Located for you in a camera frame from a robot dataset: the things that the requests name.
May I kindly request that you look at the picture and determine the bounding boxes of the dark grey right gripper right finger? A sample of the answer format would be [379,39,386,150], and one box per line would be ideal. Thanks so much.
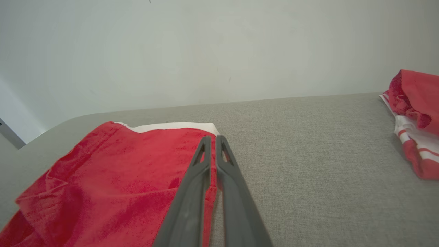
[215,134,274,247]

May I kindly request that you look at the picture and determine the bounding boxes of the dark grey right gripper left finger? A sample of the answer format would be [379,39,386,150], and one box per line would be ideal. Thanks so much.
[152,135,212,247]

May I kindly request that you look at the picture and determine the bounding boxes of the red Bulls basketball shorts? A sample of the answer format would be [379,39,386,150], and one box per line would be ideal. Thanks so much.
[0,121,220,247]

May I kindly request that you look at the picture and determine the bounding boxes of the red white striped basketball jersey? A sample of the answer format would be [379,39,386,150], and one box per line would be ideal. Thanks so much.
[379,69,439,181]

